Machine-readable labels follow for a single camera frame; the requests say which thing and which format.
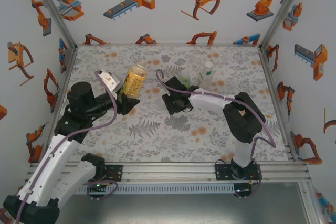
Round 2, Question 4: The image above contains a yellow tea bottle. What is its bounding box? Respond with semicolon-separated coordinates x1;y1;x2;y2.
121;60;148;99

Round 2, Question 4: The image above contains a short clear green bottle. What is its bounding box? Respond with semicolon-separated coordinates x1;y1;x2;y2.
177;73;192;89

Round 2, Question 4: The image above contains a tall clear bottle green label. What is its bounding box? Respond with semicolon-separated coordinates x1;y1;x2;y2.
198;61;216;91

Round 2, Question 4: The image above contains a grey floral table mat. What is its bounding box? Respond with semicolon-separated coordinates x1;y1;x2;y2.
39;44;293;164

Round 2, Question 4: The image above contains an aluminium side rail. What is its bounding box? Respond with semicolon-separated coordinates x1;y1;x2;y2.
258;45;300;162
39;45;79;162

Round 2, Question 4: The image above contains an aluminium back rail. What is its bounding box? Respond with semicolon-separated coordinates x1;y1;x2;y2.
75;41;262;48

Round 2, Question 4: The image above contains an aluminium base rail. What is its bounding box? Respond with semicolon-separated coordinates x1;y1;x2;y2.
28;161;312;183

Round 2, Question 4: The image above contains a slotted grey cable duct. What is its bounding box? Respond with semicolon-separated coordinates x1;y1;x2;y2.
76;183;253;196

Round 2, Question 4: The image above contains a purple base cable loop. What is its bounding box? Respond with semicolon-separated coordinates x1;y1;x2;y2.
235;178;263;200
83;178;119;201

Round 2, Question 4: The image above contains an aluminium corner post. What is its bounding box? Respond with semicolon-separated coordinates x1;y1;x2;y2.
27;0;78;50
258;0;313;51

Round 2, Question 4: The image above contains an aluminium front post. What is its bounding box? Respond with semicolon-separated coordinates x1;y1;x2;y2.
298;181;325;224

